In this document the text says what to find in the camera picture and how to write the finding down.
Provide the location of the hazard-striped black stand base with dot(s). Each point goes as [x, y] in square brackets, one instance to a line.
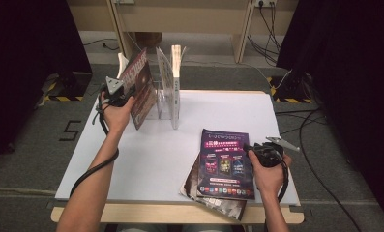
[73, 87]
[292, 88]

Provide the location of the white table cover board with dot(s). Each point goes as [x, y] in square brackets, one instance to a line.
[154, 161]

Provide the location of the white wall socket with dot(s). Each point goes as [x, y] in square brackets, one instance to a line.
[265, 2]

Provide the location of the person's left hand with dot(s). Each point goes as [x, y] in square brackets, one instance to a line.
[117, 119]

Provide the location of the clear acrylic book rack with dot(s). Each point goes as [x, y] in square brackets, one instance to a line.
[162, 106]

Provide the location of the black curtain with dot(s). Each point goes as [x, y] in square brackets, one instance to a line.
[357, 80]
[25, 64]

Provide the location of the white socket strip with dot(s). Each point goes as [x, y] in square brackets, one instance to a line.
[125, 1]

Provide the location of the magazine with blue front cover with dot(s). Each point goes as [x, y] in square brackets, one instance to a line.
[225, 145]

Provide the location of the grey metal table bracket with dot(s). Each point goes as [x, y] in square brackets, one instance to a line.
[55, 204]
[301, 211]

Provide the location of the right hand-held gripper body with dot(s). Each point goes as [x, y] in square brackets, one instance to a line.
[268, 156]

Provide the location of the person's right hand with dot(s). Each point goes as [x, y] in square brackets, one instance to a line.
[270, 182]

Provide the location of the beige wooden desk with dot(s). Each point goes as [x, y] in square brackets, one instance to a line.
[205, 19]

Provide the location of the light wooden table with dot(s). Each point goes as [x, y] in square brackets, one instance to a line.
[141, 214]

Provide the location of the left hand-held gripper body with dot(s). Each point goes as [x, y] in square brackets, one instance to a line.
[114, 85]

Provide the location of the white magazine with picture grid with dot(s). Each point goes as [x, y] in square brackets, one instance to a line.
[176, 80]

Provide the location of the brown cardboard box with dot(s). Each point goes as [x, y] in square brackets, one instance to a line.
[149, 38]

